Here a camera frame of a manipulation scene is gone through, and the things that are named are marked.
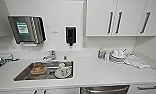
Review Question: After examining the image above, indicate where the steel dishwasher handle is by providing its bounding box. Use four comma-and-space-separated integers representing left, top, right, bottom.
81, 86, 130, 93

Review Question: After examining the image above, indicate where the stainless steel dishwasher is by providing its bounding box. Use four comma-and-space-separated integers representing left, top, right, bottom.
79, 84, 131, 94

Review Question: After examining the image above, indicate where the stack of white bowls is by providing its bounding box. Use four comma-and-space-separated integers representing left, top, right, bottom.
108, 48, 129, 64

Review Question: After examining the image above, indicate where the black soap dispenser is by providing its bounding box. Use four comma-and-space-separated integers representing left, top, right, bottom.
64, 26, 78, 47

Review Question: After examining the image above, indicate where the small sink soap pump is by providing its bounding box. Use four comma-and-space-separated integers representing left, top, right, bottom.
62, 54, 67, 61

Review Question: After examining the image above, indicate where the dish soap bottle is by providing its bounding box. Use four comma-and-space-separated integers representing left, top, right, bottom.
97, 48, 105, 61

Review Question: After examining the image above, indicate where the white cup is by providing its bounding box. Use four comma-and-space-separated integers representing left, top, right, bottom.
54, 62, 72, 79

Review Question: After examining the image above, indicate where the chrome faucet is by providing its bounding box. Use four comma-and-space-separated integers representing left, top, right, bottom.
42, 50, 58, 62

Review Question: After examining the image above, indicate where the steel paper towel dispenser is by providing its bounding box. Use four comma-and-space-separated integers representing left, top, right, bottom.
7, 15, 48, 46

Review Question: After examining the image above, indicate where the plate with orange food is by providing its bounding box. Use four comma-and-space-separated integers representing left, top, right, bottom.
29, 64, 48, 75

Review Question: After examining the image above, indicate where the white two-door base cabinet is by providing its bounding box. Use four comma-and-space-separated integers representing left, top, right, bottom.
0, 87, 82, 94

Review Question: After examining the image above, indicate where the white cloth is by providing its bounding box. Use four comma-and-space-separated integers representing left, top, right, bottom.
123, 54, 152, 70

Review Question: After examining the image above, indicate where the stainless steel sink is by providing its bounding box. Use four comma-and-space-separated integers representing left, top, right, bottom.
12, 59, 75, 82

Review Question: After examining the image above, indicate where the white drawer unit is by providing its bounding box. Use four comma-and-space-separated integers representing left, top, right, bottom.
128, 83, 156, 94

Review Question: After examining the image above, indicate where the small wall label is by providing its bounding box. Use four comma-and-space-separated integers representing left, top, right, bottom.
51, 30, 59, 35

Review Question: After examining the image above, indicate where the dark wall cabinet handle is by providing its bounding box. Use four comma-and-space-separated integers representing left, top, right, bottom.
115, 11, 123, 35
139, 11, 152, 35
107, 11, 114, 35

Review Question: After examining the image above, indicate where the metal base cabinet handle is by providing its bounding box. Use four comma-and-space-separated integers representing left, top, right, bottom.
33, 89, 39, 94
42, 88, 48, 94

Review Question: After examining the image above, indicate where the metal drawer handle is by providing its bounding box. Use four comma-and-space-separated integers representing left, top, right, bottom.
137, 85, 156, 91

